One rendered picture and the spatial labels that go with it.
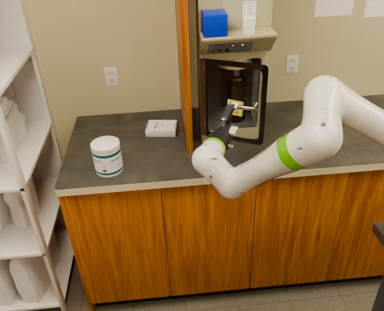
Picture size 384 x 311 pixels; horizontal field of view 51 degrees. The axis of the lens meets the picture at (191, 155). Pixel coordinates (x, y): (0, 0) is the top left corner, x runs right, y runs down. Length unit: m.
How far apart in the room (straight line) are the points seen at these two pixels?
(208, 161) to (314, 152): 0.41
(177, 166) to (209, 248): 0.51
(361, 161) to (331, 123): 0.88
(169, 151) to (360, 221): 1.06
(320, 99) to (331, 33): 1.27
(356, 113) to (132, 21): 1.35
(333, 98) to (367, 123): 0.16
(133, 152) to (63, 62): 0.67
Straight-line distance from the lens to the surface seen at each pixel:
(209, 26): 1.71
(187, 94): 1.82
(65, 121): 2.52
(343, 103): 1.27
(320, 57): 2.50
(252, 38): 1.75
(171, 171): 1.86
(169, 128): 2.12
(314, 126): 1.15
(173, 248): 2.13
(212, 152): 1.42
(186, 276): 2.30
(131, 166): 1.92
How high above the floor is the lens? 2.01
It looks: 33 degrees down
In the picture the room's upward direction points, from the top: 2 degrees counter-clockwise
